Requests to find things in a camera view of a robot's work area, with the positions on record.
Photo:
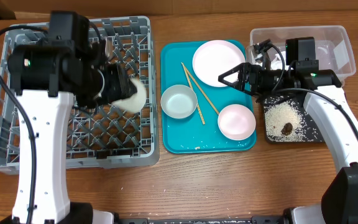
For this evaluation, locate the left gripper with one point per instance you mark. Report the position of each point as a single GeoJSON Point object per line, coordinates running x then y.
{"type": "Point", "coordinates": [118, 84]}

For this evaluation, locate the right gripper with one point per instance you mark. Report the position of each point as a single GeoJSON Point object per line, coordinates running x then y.
{"type": "Point", "coordinates": [245, 78]}

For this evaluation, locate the small white cup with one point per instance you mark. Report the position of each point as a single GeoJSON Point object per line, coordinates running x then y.
{"type": "Point", "coordinates": [136, 102]}

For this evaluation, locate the pink bowl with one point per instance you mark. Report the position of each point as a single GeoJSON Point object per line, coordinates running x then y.
{"type": "Point", "coordinates": [236, 122]}

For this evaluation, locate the grey bowl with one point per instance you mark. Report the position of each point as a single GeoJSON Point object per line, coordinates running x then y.
{"type": "Point", "coordinates": [178, 101]}

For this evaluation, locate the pile of white rice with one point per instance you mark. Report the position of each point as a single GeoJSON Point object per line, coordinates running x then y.
{"type": "Point", "coordinates": [280, 118]}

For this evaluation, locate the brown food scrap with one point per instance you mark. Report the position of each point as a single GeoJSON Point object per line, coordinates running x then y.
{"type": "Point", "coordinates": [287, 129]}

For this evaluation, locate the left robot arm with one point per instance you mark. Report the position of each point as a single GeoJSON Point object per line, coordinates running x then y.
{"type": "Point", "coordinates": [47, 79]}

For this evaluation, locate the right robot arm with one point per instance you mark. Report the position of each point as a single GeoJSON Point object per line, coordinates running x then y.
{"type": "Point", "coordinates": [325, 101]}

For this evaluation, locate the pink round plate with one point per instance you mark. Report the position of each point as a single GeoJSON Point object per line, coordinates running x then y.
{"type": "Point", "coordinates": [215, 57]}

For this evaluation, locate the wooden chopstick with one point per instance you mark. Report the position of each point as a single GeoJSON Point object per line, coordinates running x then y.
{"type": "Point", "coordinates": [191, 86]}
{"type": "Point", "coordinates": [199, 87]}

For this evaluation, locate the grey dish rack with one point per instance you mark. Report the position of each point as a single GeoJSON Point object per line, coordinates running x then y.
{"type": "Point", "coordinates": [111, 138]}

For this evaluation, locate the teal serving tray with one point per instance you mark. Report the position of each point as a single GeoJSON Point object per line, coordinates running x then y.
{"type": "Point", "coordinates": [189, 135]}

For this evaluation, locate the black tray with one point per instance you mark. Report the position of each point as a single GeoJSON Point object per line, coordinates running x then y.
{"type": "Point", "coordinates": [306, 130]}

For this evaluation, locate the clear plastic bin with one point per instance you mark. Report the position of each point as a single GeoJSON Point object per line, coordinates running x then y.
{"type": "Point", "coordinates": [332, 46]}

